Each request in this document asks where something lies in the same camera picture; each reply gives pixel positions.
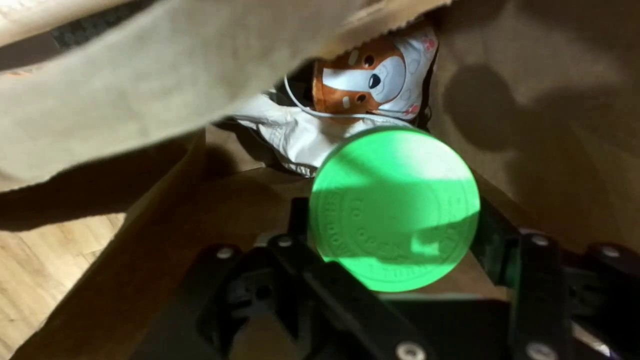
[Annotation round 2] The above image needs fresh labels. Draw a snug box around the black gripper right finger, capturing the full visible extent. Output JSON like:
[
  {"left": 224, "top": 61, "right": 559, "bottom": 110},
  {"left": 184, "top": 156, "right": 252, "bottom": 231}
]
[{"left": 473, "top": 201, "right": 640, "bottom": 360}]

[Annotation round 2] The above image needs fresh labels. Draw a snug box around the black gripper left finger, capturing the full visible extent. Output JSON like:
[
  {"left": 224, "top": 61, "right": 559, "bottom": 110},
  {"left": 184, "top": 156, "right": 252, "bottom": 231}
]
[{"left": 132, "top": 198, "right": 427, "bottom": 360}]

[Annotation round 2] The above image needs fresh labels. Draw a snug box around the green round lid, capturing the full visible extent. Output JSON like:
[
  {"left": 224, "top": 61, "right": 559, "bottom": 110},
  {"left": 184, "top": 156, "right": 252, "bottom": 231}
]
[{"left": 307, "top": 129, "right": 480, "bottom": 293}]

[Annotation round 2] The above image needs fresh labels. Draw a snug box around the white orange printed pouch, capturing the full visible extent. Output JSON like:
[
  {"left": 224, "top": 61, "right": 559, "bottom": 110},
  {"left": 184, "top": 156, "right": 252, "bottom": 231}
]
[{"left": 231, "top": 22, "right": 438, "bottom": 179}]

